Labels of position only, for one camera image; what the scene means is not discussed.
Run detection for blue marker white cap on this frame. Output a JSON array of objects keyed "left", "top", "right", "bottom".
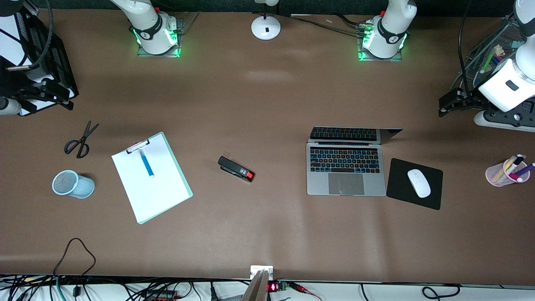
[{"left": 138, "top": 149, "right": 155, "bottom": 179}]

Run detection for silver laptop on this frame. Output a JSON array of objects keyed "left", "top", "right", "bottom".
[{"left": 306, "top": 127, "right": 403, "bottom": 197}]

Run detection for black capped white marker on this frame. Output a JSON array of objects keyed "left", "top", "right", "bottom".
[{"left": 505, "top": 154, "right": 526, "bottom": 173}]

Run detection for purple marker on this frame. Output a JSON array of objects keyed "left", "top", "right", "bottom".
[{"left": 516, "top": 163, "right": 535, "bottom": 181}]

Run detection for black file tray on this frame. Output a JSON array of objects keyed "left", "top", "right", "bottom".
[{"left": 0, "top": 10, "right": 79, "bottom": 117}]

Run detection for green pen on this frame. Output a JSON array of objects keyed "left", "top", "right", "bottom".
[{"left": 481, "top": 49, "right": 497, "bottom": 74}]

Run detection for white computer mouse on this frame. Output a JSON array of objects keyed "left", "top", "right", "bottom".
[{"left": 408, "top": 169, "right": 431, "bottom": 198}]

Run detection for yellow highlighter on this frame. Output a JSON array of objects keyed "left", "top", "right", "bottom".
[{"left": 492, "top": 161, "right": 513, "bottom": 183}]

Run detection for light blue mesh cup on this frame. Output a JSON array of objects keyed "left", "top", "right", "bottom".
[{"left": 52, "top": 170, "right": 95, "bottom": 199}]

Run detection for pink mesh pen cup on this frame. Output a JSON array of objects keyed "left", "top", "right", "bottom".
[{"left": 486, "top": 157, "right": 530, "bottom": 187}]

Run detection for metal clipboard clip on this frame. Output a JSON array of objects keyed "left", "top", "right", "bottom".
[{"left": 126, "top": 138, "right": 150, "bottom": 154}]

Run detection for black mouse pad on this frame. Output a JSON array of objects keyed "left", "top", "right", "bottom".
[{"left": 386, "top": 158, "right": 443, "bottom": 211}]

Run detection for white paper sheet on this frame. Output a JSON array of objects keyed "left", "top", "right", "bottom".
[{"left": 112, "top": 135, "right": 189, "bottom": 223}]

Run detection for mint green clipboard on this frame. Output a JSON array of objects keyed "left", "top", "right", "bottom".
[{"left": 111, "top": 131, "right": 194, "bottom": 225}]

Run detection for black stapler red end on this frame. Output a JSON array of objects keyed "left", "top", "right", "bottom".
[{"left": 218, "top": 156, "right": 255, "bottom": 183}]

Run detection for white round lamp base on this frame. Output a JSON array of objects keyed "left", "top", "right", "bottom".
[{"left": 251, "top": 0, "right": 281, "bottom": 41}]

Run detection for orange black connector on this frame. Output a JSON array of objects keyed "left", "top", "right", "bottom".
[{"left": 143, "top": 290, "right": 179, "bottom": 301}]

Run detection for white block at table edge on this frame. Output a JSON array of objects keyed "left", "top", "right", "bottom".
[{"left": 250, "top": 265, "right": 274, "bottom": 280}]

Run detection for black handled scissors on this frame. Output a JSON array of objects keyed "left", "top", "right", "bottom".
[{"left": 64, "top": 121, "right": 100, "bottom": 159}]

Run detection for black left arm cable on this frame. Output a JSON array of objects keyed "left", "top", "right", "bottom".
[{"left": 458, "top": 0, "right": 477, "bottom": 103}]

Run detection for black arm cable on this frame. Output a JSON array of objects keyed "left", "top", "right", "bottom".
[
  {"left": 6, "top": 0, "right": 54, "bottom": 71},
  {"left": 458, "top": 0, "right": 477, "bottom": 103}
]

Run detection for wire mesh desk organizer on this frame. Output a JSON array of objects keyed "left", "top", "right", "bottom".
[{"left": 451, "top": 16, "right": 528, "bottom": 91}]

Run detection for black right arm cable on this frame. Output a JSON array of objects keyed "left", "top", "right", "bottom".
[{"left": 6, "top": 0, "right": 54, "bottom": 71}]

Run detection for black looped table cable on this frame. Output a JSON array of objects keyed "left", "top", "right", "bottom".
[{"left": 53, "top": 237, "right": 97, "bottom": 277}]

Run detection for black cable bundle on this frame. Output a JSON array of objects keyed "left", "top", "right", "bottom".
[{"left": 288, "top": 13, "right": 369, "bottom": 36}]

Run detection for black coiled floor cable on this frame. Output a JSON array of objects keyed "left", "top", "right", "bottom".
[{"left": 421, "top": 284, "right": 461, "bottom": 300}]

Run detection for red wire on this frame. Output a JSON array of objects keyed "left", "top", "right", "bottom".
[{"left": 288, "top": 282, "right": 323, "bottom": 301}]

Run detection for grey camera mount beam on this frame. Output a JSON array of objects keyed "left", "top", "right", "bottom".
[{"left": 242, "top": 270, "right": 270, "bottom": 301}]

